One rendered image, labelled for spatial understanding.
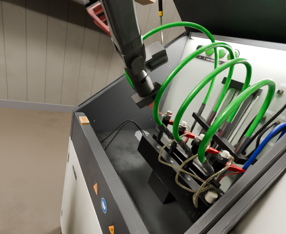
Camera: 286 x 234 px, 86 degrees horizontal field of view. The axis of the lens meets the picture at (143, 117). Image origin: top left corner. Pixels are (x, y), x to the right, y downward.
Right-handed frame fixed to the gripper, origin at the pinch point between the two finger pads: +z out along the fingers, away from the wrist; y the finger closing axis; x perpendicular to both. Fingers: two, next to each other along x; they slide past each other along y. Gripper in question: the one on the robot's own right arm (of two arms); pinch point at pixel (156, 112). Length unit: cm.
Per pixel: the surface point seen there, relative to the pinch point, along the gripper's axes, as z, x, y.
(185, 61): -16.0, -10.7, 10.6
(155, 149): 10.8, -4.6, -7.4
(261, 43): -2.4, -1.2, 45.4
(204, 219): 3.9, -33.9, -6.6
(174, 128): -6.3, -19.0, -1.0
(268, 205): 11.7, -35.4, 6.8
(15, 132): 19, 147, -137
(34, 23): -67, 208, -53
